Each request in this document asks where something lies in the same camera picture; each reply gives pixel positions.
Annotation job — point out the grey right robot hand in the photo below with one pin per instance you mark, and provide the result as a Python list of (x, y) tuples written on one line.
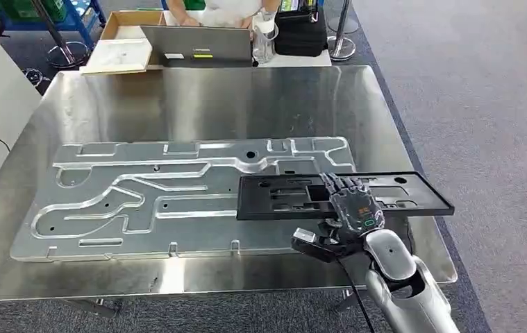
[(357, 207)]

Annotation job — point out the brown cardboard box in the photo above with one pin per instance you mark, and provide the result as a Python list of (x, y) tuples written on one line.
[(127, 20)]

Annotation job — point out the grey laptop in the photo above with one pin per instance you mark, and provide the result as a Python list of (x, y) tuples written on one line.
[(198, 41)]

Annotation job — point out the large machined metal plate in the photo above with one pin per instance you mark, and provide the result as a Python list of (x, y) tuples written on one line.
[(189, 230)]

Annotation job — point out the black plastic panel with cutouts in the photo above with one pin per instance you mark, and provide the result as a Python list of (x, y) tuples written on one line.
[(424, 202)]

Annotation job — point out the person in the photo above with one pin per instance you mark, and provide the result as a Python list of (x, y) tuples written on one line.
[(226, 11)]

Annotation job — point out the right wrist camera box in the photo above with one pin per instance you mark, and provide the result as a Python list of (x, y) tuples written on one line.
[(305, 238)]

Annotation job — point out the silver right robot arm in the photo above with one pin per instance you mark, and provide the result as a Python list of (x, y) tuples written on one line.
[(396, 262)]

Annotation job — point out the blue metal shelf rack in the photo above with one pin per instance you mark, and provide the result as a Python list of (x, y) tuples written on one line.
[(81, 16)]

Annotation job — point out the black bag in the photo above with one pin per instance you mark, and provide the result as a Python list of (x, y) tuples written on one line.
[(300, 32)]

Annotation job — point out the green plastic crate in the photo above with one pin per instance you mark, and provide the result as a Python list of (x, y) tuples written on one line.
[(19, 8)]

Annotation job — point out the chrome stanchion post with base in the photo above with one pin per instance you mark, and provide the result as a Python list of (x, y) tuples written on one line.
[(353, 24), (67, 55), (342, 48)]

